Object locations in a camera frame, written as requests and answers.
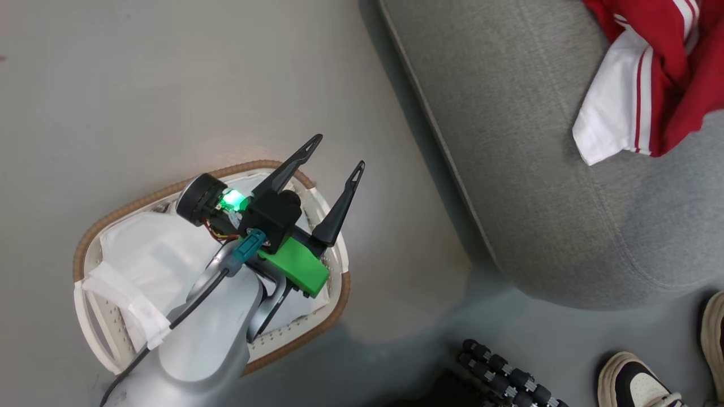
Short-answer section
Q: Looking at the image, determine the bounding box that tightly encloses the grey fabric sofa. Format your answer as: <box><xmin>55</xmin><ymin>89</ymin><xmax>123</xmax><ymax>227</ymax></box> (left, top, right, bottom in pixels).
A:
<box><xmin>376</xmin><ymin>0</ymin><xmax>724</xmax><ymax>310</ymax></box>

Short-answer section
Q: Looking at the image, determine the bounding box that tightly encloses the white and black sneaker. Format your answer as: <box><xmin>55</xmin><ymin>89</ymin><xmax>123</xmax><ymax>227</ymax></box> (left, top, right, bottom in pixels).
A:
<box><xmin>700</xmin><ymin>291</ymin><xmax>724</xmax><ymax>403</ymax></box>
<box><xmin>598</xmin><ymin>351</ymin><xmax>688</xmax><ymax>407</ymax></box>

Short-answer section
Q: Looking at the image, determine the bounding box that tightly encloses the black round actuator housing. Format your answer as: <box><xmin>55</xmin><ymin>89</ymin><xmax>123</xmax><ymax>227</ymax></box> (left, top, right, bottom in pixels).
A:
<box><xmin>176</xmin><ymin>172</ymin><xmax>251</xmax><ymax>228</ymax></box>

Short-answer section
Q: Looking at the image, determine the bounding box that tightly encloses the teal cable connector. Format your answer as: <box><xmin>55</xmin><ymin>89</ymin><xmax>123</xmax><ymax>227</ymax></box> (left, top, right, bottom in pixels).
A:
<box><xmin>231</xmin><ymin>228</ymin><xmax>267</xmax><ymax>265</ymax></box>

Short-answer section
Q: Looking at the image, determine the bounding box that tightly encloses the red and white jersey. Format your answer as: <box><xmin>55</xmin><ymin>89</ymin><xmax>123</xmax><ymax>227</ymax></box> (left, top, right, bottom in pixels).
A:
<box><xmin>572</xmin><ymin>0</ymin><xmax>724</xmax><ymax>166</ymax></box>

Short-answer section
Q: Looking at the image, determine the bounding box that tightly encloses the wicker rimmed white laundry basket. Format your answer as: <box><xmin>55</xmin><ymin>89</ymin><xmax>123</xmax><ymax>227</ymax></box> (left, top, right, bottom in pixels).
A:
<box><xmin>72</xmin><ymin>160</ymin><xmax>351</xmax><ymax>376</ymax></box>

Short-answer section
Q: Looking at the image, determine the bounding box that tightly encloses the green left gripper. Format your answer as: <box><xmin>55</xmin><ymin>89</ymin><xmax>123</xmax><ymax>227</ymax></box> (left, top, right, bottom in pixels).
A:
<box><xmin>252</xmin><ymin>133</ymin><xmax>367</xmax><ymax>299</ymax></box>

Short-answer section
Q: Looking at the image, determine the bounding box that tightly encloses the white fabric basket liner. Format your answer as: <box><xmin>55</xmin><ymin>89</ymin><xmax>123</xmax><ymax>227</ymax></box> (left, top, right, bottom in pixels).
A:
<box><xmin>82</xmin><ymin>172</ymin><xmax>331</xmax><ymax>351</ymax></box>

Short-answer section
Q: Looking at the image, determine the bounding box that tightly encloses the thin black cable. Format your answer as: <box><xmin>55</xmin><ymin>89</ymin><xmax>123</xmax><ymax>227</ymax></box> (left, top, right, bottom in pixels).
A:
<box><xmin>99</xmin><ymin>266</ymin><xmax>232</xmax><ymax>407</ymax></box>

